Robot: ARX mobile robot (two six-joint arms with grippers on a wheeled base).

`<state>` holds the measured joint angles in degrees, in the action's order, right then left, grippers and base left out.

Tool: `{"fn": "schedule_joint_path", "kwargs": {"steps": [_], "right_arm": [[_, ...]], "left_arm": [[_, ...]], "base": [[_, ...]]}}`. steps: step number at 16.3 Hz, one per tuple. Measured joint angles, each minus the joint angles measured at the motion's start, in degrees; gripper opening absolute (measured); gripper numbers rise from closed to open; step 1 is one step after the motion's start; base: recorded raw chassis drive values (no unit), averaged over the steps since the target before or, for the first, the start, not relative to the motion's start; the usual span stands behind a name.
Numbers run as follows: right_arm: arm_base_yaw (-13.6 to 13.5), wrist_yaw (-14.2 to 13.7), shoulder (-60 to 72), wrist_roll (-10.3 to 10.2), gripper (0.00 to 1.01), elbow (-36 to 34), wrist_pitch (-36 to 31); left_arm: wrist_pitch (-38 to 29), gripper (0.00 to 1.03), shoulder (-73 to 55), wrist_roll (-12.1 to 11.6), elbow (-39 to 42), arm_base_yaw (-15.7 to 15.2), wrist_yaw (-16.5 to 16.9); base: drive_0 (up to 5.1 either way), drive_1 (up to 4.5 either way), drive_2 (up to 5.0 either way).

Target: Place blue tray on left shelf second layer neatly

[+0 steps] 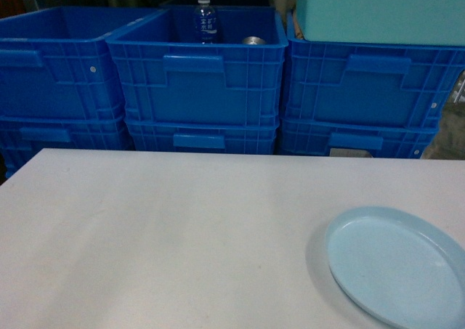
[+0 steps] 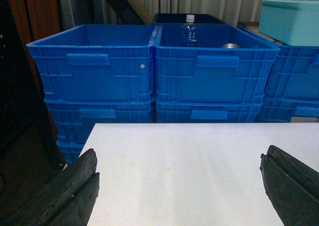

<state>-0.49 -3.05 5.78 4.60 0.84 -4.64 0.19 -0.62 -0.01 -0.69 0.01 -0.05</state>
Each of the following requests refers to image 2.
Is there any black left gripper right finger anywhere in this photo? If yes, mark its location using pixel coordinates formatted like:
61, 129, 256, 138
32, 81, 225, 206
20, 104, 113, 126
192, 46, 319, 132
260, 145, 319, 226

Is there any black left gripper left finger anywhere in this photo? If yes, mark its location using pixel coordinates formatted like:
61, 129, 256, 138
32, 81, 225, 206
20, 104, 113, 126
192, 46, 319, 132
0, 149, 100, 226

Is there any brown wooden cabinet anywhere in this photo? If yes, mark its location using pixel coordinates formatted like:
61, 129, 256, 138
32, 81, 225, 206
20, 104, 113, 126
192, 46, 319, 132
0, 0, 65, 217

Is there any blue crate bottom left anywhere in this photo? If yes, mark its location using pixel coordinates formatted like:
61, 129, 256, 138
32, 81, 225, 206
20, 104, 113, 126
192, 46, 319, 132
56, 140, 84, 165

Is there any blue crate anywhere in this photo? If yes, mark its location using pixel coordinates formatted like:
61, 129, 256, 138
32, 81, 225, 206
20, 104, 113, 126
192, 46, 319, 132
56, 140, 84, 165
256, 97, 319, 123
155, 100, 262, 123
27, 24, 158, 103
44, 99, 155, 144
155, 24, 279, 104
238, 25, 319, 101

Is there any blue crate lower right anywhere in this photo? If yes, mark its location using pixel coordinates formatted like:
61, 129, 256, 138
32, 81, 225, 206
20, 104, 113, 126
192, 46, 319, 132
256, 97, 319, 123

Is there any blue crate lower left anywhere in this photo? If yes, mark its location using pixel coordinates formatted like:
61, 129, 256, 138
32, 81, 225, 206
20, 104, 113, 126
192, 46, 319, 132
44, 99, 155, 144

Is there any blue crate top right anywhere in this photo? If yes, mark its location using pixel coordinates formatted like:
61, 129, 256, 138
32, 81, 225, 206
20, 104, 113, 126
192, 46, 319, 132
238, 25, 319, 101

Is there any blue crate lower middle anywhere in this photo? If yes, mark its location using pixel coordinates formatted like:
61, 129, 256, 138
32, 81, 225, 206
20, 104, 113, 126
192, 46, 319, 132
155, 100, 262, 123

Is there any blue crate top left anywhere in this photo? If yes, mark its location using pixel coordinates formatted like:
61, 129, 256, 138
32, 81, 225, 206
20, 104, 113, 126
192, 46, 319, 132
27, 24, 158, 103

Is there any silver metal can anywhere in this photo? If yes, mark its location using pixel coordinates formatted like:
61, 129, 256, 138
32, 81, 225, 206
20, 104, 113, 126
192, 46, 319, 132
222, 43, 240, 48

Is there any blue crate top middle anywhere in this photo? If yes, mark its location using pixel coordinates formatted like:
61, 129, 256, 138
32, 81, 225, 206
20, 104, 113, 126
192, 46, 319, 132
155, 24, 279, 104

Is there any teal plastic box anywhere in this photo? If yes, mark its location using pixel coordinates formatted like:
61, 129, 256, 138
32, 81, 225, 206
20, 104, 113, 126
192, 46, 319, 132
259, 0, 319, 47

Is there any clear water bottle blue label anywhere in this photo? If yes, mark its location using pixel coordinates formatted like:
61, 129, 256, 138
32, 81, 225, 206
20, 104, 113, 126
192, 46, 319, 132
180, 14, 197, 47

